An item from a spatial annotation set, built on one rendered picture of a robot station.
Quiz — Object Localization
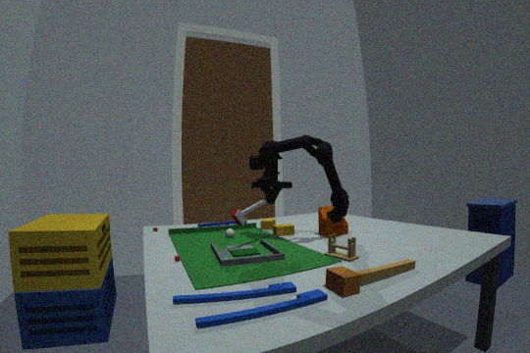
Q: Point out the red putter with grey shaft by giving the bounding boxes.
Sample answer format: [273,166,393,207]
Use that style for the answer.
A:
[232,195,272,226]

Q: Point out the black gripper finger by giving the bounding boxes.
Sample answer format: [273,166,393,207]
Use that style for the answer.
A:
[260,189,272,204]
[270,189,283,204]

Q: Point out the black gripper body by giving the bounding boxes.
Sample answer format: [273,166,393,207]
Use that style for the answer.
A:
[251,170,292,189]

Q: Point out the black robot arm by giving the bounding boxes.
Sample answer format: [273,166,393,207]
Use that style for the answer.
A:
[249,134,349,224]

